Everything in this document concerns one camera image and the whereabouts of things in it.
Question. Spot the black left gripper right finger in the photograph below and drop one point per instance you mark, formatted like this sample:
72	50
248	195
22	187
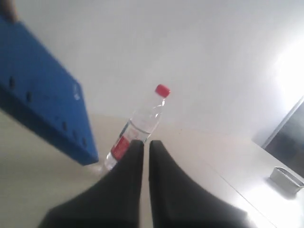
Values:
177	201

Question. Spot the person's open hand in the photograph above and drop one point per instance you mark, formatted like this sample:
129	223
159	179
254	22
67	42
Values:
8	11

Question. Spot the blue ring binder notebook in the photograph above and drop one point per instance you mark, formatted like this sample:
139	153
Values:
37	91

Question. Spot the clear plastic water bottle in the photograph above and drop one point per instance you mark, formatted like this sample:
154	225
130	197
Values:
140	126

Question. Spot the small metal tray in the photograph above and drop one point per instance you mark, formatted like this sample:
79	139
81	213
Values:
285	180

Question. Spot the dark window with frame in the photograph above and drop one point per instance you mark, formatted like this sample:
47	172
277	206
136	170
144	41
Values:
286	143

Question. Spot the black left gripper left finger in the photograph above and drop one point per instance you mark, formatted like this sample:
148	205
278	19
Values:
113	202

